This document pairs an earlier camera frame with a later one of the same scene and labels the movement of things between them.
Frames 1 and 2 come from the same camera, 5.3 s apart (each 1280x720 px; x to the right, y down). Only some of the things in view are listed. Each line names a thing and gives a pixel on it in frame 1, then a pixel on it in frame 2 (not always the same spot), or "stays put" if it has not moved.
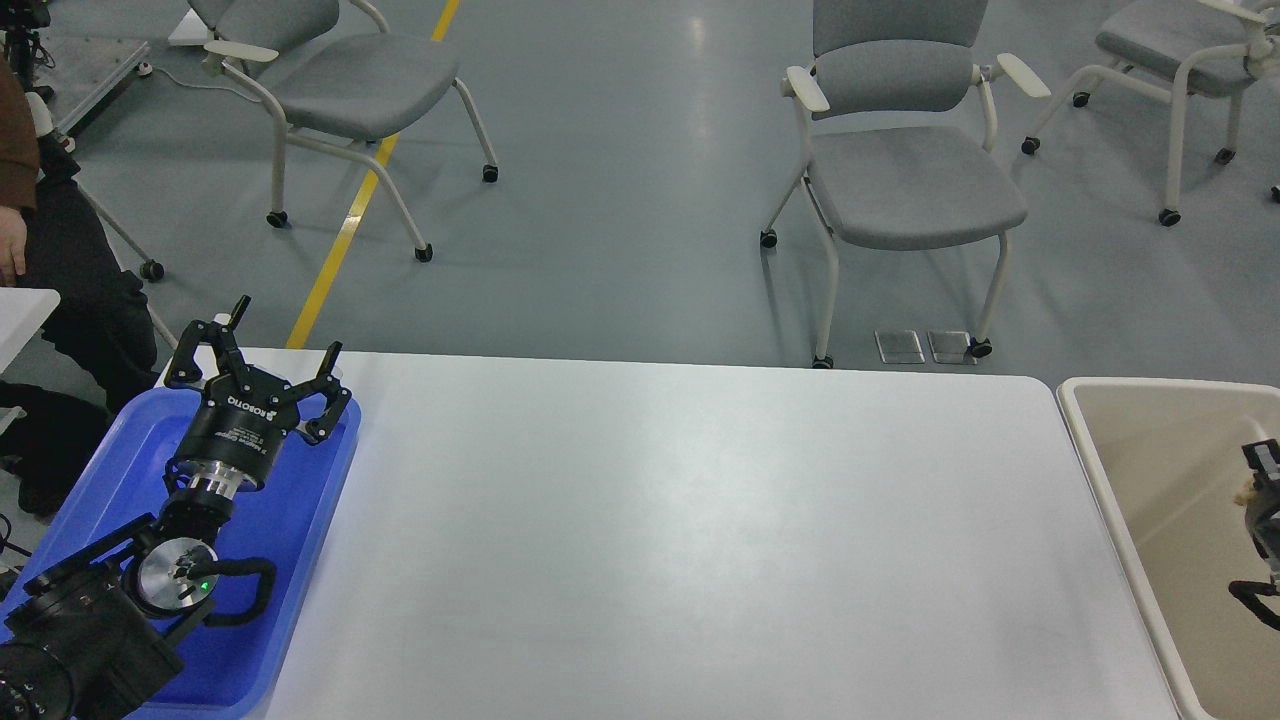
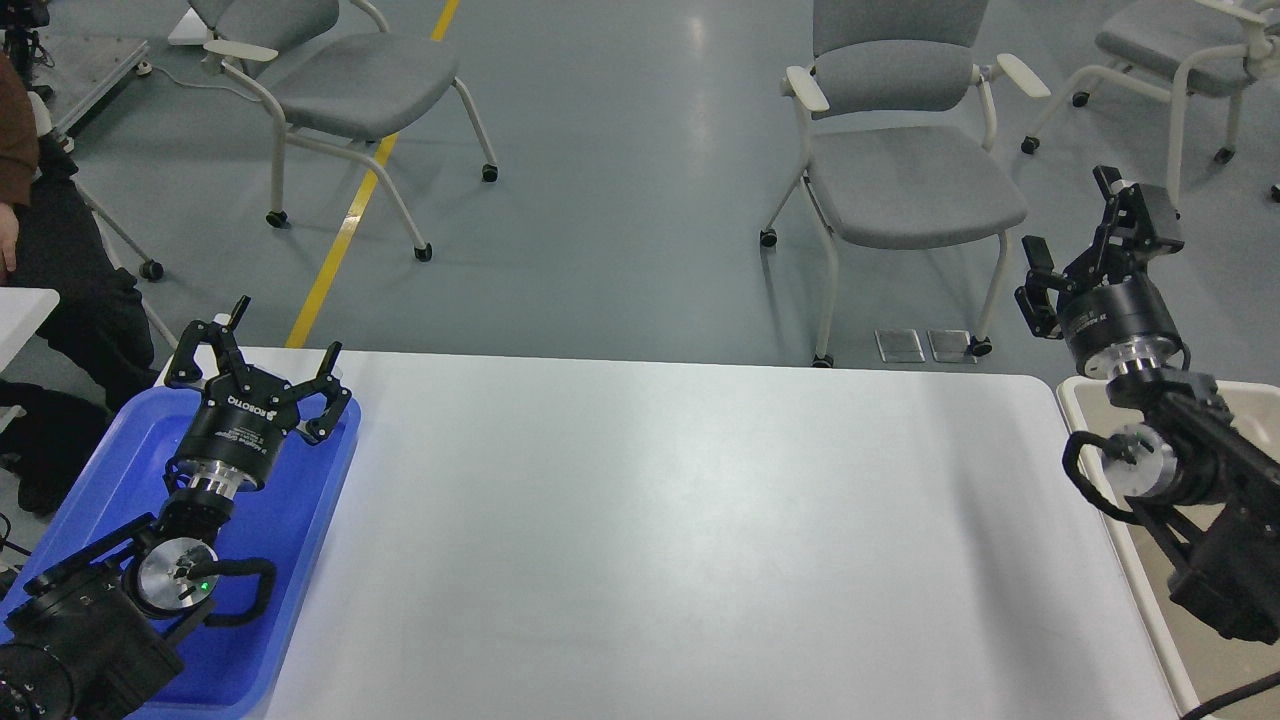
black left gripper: x=243 y=417 stays put
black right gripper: x=1263 y=511 → x=1114 y=315
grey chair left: x=334 y=76 stays put
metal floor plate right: x=950 y=347 stays put
